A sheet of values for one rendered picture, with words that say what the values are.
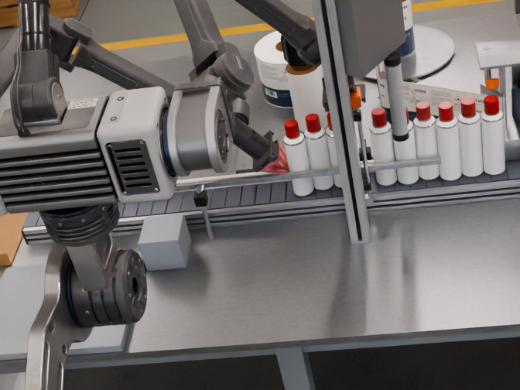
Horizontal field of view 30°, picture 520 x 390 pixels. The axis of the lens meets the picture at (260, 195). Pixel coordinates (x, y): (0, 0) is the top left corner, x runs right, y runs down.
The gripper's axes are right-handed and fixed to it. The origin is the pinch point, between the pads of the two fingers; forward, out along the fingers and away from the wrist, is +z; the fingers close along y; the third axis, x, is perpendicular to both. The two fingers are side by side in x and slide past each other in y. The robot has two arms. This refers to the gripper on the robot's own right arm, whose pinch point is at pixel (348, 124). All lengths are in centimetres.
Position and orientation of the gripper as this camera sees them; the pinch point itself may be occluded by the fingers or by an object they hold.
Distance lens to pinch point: 237.6
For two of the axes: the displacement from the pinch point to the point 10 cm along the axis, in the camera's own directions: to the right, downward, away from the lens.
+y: -9.8, 1.0, 1.8
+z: 1.8, 7.8, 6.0
